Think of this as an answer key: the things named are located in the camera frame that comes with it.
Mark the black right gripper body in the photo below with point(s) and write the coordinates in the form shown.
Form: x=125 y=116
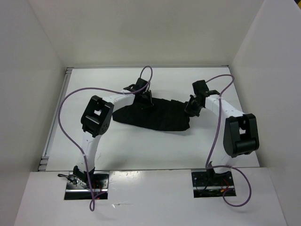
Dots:
x=192 y=107

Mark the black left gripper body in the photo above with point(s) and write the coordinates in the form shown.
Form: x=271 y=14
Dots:
x=145 y=101

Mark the black pleated skirt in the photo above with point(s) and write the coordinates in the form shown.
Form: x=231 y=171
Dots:
x=163 y=115

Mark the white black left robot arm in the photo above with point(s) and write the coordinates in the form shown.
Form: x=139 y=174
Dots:
x=95 y=122

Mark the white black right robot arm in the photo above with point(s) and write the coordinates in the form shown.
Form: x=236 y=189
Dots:
x=237 y=130

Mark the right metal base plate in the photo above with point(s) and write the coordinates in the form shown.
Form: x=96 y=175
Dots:
x=208 y=184

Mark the metal base plate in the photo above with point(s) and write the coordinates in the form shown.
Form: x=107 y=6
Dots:
x=75 y=191
x=208 y=184

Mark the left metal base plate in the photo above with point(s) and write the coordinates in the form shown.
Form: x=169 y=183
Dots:
x=75 y=191

